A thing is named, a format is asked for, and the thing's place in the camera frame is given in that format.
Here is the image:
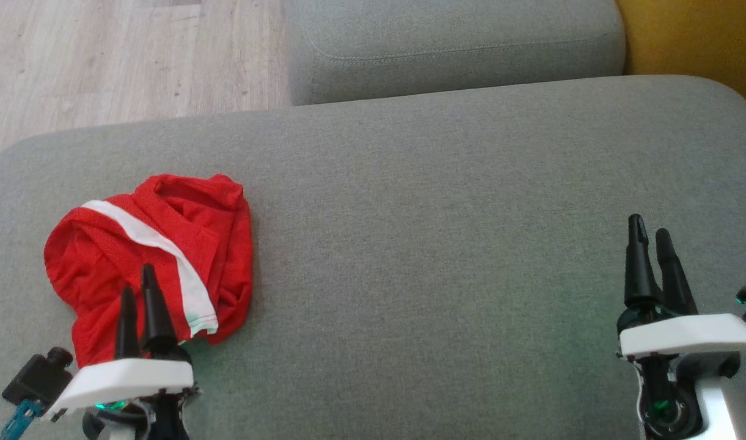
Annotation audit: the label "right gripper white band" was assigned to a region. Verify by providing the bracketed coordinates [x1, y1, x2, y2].
[617, 214, 746, 440]

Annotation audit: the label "large grey sofa seat cushion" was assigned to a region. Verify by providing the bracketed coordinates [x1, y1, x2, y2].
[0, 75, 746, 440]

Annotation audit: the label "yellow sofa backrest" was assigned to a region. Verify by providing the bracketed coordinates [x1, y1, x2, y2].
[614, 0, 746, 117]

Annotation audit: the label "teal left camera cable plug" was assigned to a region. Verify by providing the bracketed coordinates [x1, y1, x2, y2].
[0, 397, 43, 440]

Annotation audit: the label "red shorts with white stripe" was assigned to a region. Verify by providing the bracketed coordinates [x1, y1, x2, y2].
[44, 174, 254, 369]

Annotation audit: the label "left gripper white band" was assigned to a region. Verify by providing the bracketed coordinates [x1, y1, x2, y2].
[43, 264, 197, 440]

